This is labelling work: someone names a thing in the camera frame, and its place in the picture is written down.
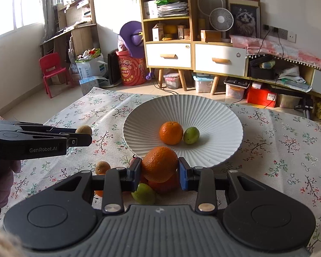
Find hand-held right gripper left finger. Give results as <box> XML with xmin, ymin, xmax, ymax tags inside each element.
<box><xmin>52</xmin><ymin>157</ymin><xmax>143</xmax><ymax>215</ymax></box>

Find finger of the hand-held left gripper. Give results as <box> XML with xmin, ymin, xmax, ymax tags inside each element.
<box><xmin>43</xmin><ymin>125</ymin><xmax>93</xmax><ymax>148</ymax></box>

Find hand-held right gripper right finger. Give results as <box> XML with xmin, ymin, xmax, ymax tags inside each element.
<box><xmin>178</xmin><ymin>157</ymin><xmax>260</xmax><ymax>212</ymax></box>

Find brown kiwi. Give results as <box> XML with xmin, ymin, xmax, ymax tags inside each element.
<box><xmin>95</xmin><ymin>161</ymin><xmax>111</xmax><ymax>175</ymax></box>
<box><xmin>75</xmin><ymin>125</ymin><xmax>92</xmax><ymax>137</ymax></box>

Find orange mandarin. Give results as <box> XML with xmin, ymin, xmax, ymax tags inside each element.
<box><xmin>159</xmin><ymin>121</ymin><xmax>184</xmax><ymax>145</ymax></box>
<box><xmin>147</xmin><ymin>172</ymin><xmax>180</xmax><ymax>195</ymax></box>
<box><xmin>94</xmin><ymin>174</ymin><xmax>105</xmax><ymax>197</ymax></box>
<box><xmin>141</xmin><ymin>146</ymin><xmax>178</xmax><ymax>183</ymax></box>

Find green lime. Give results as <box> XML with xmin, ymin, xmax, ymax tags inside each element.
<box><xmin>183</xmin><ymin>127</ymin><xmax>200</xmax><ymax>145</ymax></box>
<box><xmin>131</xmin><ymin>183</ymin><xmax>156</xmax><ymax>204</ymax></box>

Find white ribbed plate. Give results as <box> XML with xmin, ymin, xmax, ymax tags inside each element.
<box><xmin>122</xmin><ymin>94</ymin><xmax>244</xmax><ymax>170</ymax></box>

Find person's left forearm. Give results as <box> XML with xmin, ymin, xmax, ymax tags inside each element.
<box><xmin>0</xmin><ymin>227</ymin><xmax>24</xmax><ymax>257</ymax></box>

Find person's left hand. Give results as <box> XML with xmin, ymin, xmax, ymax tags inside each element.
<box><xmin>0</xmin><ymin>161</ymin><xmax>22</xmax><ymax>209</ymax></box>

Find floral tablecloth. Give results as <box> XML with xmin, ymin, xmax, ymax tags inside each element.
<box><xmin>0</xmin><ymin>86</ymin><xmax>321</xmax><ymax>257</ymax></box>

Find white cardboard box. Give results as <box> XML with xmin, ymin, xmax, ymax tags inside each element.
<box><xmin>75</xmin><ymin>54</ymin><xmax>108</xmax><ymax>79</ymax></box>

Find red plastic chair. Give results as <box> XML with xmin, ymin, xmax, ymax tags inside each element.
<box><xmin>40</xmin><ymin>53</ymin><xmax>73</xmax><ymax>98</ymax></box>

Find black heater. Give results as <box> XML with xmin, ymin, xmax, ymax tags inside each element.
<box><xmin>107</xmin><ymin>49</ymin><xmax>121</xmax><ymax>85</ymax></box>

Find red printed bucket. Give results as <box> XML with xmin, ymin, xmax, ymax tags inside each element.
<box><xmin>116</xmin><ymin>51</ymin><xmax>146</xmax><ymax>87</ymax></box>

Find clear bin blue lid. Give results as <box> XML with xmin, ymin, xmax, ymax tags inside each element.
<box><xmin>193</xmin><ymin>75</ymin><xmax>214</xmax><ymax>94</ymax></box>

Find clear bin pink lid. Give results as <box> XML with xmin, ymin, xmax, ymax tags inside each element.
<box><xmin>164</xmin><ymin>73</ymin><xmax>181</xmax><ymax>89</ymax></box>

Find clear bin black lid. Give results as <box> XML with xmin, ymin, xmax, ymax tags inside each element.
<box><xmin>225</xmin><ymin>77</ymin><xmax>250</xmax><ymax>99</ymax></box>

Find wooden desk with shelves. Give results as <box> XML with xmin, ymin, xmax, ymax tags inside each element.
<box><xmin>40</xmin><ymin>0</ymin><xmax>101</xmax><ymax>81</ymax></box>

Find red cardboard box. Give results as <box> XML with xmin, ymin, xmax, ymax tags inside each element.
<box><xmin>247</xmin><ymin>86</ymin><xmax>278</xmax><ymax>108</ymax></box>

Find purple hat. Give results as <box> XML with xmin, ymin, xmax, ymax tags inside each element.
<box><xmin>119</xmin><ymin>21</ymin><xmax>144</xmax><ymax>58</ymax></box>

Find tall wooden shelf cabinet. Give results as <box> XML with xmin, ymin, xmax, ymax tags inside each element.
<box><xmin>139</xmin><ymin>0</ymin><xmax>198</xmax><ymax>91</ymax></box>

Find low wooden drawer cabinet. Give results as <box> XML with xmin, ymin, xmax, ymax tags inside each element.
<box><xmin>193</xmin><ymin>41</ymin><xmax>249</xmax><ymax>95</ymax></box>

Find black bag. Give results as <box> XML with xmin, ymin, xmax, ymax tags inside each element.
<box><xmin>250</xmin><ymin>54</ymin><xmax>277</xmax><ymax>80</ymax></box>

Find clear plastic bin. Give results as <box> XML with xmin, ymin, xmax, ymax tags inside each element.
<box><xmin>277</xmin><ymin>93</ymin><xmax>301</xmax><ymax>109</ymax></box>

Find white orange carton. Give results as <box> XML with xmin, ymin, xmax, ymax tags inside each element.
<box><xmin>152</xmin><ymin>24</ymin><xmax>165</xmax><ymax>41</ymax></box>

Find black tripod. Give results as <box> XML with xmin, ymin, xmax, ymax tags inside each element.
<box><xmin>294</xmin><ymin>98</ymin><xmax>313</xmax><ymax>118</ymax></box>

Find brown cardboard box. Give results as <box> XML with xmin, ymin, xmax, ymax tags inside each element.
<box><xmin>201</xmin><ymin>30</ymin><xmax>222</xmax><ymax>42</ymax></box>

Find small orange box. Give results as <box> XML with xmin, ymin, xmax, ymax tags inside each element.
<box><xmin>177</xmin><ymin>25</ymin><xmax>190</xmax><ymax>39</ymax></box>

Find yellow container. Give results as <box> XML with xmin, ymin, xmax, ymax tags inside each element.
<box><xmin>163</xmin><ymin>25</ymin><xmax>178</xmax><ymax>36</ymax></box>

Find window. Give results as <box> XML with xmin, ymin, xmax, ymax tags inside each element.
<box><xmin>0</xmin><ymin>0</ymin><xmax>81</xmax><ymax>40</ymax></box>

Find white green paper bags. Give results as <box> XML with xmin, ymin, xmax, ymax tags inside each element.
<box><xmin>277</xmin><ymin>66</ymin><xmax>312</xmax><ymax>91</ymax></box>

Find white box on shelf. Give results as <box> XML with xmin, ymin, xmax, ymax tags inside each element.
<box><xmin>144</xmin><ymin>0</ymin><xmax>158</xmax><ymax>19</ymax></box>

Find pink floral cover cloth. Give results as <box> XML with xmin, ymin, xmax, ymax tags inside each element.
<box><xmin>230</xmin><ymin>35</ymin><xmax>321</xmax><ymax>73</ymax></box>

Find small white desk fan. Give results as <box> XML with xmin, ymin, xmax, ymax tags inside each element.
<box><xmin>209</xmin><ymin>7</ymin><xmax>234</xmax><ymax>42</ymax></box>

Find stack of papers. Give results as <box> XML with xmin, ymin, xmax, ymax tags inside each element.
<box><xmin>157</xmin><ymin>1</ymin><xmax>189</xmax><ymax>18</ymax></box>

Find long wooden media cabinet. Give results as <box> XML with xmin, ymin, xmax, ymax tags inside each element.
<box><xmin>246</xmin><ymin>54</ymin><xmax>321</xmax><ymax>99</ymax></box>

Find framed cat picture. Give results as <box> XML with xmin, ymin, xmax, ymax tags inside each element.
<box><xmin>225</xmin><ymin>0</ymin><xmax>262</xmax><ymax>38</ymax></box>

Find wall power outlets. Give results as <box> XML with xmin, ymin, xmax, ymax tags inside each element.
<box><xmin>263</xmin><ymin>25</ymin><xmax>297</xmax><ymax>43</ymax></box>

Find white round wire fan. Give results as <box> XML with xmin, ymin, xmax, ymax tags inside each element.
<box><xmin>197</xmin><ymin>0</ymin><xmax>224</xmax><ymax>16</ymax></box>

